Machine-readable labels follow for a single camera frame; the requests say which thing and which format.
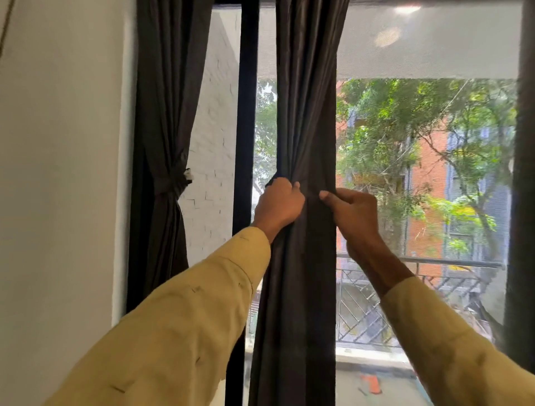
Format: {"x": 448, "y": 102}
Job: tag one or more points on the person's right hand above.
{"x": 355, "y": 217}

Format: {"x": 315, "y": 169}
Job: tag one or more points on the person's left hand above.
{"x": 278, "y": 207}

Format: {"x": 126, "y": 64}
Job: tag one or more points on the dark brown curtain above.
{"x": 167, "y": 83}
{"x": 305, "y": 104}

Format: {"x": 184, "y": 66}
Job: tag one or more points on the person's right forearm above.
{"x": 443, "y": 347}

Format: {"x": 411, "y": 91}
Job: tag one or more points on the person's left forearm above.
{"x": 175, "y": 334}

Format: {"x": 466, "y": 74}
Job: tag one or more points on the black metal balcony railing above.
{"x": 439, "y": 262}

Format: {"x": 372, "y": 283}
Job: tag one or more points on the orange brick building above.
{"x": 432, "y": 159}

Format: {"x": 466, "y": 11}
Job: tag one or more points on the orange object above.
{"x": 372, "y": 384}

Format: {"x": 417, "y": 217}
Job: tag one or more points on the round ceiling light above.
{"x": 387, "y": 37}

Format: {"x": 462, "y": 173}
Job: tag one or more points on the black window frame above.
{"x": 246, "y": 125}

